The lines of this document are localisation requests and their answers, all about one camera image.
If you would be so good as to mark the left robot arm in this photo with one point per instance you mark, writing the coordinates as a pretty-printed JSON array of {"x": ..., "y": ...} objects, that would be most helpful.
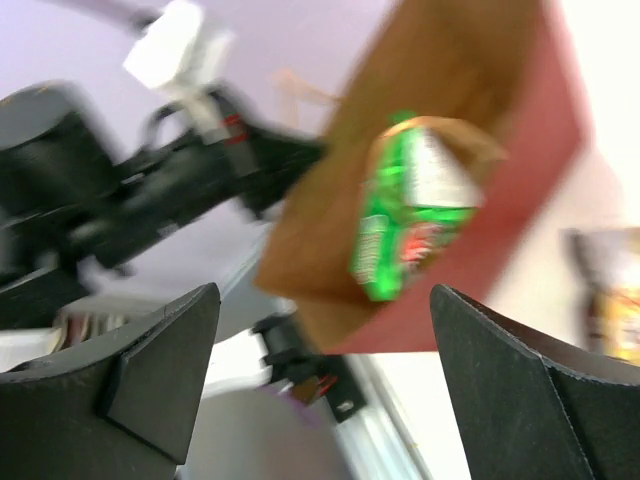
[{"x": 64, "y": 199}]

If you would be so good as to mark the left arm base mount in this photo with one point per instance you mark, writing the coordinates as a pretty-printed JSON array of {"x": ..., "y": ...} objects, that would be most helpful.
[{"x": 308, "y": 374}]

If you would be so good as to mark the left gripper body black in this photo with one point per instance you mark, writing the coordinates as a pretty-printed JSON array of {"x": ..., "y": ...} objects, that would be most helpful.
[{"x": 171, "y": 186}]

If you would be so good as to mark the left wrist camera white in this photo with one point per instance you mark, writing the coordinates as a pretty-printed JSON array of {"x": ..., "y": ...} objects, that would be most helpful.
[{"x": 180, "y": 56}]

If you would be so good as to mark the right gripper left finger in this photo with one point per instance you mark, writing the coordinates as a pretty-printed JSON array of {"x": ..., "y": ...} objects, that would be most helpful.
[{"x": 120, "y": 406}]

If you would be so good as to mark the brown yellow chips bag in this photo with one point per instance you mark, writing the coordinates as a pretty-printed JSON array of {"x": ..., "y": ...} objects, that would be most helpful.
[{"x": 607, "y": 263}]

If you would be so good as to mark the red brown paper bag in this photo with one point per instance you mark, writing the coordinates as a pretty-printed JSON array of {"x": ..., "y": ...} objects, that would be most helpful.
[{"x": 452, "y": 133}]

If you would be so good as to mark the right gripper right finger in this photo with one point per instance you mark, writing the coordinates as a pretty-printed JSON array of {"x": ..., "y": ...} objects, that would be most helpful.
[{"x": 530, "y": 406}]

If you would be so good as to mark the green white chips bag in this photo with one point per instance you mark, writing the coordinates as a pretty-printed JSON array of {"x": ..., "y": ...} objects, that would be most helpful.
[{"x": 416, "y": 200}]

